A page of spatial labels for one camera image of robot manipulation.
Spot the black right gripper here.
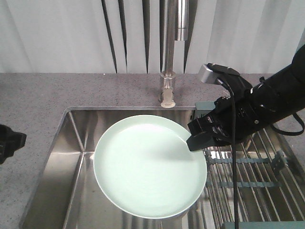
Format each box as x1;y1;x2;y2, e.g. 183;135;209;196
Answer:
186;69;259;151

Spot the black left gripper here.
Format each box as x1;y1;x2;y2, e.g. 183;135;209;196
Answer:
0;125;27;164

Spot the pale green round plate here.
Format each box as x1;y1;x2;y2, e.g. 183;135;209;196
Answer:
93;114;207;219

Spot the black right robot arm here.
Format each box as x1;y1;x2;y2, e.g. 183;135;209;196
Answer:
186;46;305;151

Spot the metal roll-up drying rack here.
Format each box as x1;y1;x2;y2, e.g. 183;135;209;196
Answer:
190;101;305;229

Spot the stainless steel sink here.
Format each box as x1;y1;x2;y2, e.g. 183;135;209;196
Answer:
21;106;209;229

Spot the white pleated curtain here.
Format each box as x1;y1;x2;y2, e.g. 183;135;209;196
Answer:
0;0;305;73

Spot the steel kitchen faucet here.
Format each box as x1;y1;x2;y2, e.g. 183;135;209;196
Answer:
160;0;189;109

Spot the black camera cable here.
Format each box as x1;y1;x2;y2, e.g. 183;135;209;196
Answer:
218;78;240;229

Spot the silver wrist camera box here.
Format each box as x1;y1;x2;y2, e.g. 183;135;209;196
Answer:
197;63;226;85

